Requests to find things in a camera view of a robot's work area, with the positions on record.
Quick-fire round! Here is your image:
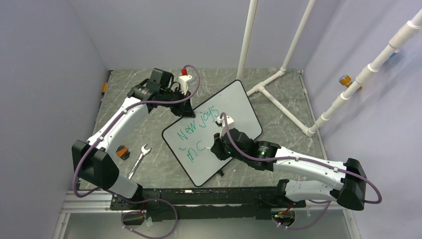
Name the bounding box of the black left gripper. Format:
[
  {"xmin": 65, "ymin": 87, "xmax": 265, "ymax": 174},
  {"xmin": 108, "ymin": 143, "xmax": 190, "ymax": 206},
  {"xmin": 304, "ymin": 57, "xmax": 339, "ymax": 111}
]
[{"xmin": 161, "ymin": 87, "xmax": 195, "ymax": 118}]

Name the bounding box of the white whiteboard black frame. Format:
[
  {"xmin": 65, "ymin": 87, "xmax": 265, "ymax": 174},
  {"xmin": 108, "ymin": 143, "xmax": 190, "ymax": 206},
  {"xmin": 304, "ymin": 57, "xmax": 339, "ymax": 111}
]
[{"xmin": 162, "ymin": 80, "xmax": 263, "ymax": 187}]

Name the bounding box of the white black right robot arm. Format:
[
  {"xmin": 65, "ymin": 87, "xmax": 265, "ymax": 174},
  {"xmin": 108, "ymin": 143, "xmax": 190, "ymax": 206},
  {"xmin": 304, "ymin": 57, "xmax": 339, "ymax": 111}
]
[{"xmin": 211, "ymin": 128, "xmax": 367, "ymax": 211}]

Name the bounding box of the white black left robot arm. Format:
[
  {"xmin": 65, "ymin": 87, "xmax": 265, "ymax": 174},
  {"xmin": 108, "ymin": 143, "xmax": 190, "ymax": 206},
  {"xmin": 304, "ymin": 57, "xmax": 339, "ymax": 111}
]
[{"xmin": 72, "ymin": 65, "xmax": 198, "ymax": 209}]

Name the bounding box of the silver open-end wrench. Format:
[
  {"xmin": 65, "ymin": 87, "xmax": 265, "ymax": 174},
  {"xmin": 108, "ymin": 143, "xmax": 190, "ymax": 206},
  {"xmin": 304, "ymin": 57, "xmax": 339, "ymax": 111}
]
[{"xmin": 127, "ymin": 144, "xmax": 152, "ymax": 180}]

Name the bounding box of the orange black clamp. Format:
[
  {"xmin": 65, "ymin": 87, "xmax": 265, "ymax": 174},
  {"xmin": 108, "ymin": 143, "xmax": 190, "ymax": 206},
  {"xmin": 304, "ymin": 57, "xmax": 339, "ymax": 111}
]
[{"xmin": 116, "ymin": 145, "xmax": 130, "ymax": 160}]

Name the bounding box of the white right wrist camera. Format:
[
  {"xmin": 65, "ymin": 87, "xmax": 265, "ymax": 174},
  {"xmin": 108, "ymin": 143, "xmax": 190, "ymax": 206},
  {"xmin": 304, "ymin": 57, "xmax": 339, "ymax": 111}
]
[{"xmin": 215, "ymin": 115, "xmax": 235, "ymax": 138}]

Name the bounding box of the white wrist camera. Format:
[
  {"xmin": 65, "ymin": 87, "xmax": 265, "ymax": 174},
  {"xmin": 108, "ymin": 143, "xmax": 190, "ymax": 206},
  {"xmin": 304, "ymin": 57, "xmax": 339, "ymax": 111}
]
[
  {"xmin": 215, "ymin": 115, "xmax": 235, "ymax": 138},
  {"xmin": 176, "ymin": 68, "xmax": 197, "ymax": 95}
]

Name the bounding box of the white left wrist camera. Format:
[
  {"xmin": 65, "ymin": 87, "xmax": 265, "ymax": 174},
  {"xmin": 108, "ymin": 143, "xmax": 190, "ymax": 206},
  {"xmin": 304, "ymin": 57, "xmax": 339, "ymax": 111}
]
[{"xmin": 176, "ymin": 68, "xmax": 197, "ymax": 95}]

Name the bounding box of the white PVC pipe frame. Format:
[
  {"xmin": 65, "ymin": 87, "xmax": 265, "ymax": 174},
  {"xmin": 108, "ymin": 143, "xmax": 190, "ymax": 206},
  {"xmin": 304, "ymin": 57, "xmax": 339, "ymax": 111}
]
[{"xmin": 235, "ymin": 0, "xmax": 422, "ymax": 138}]

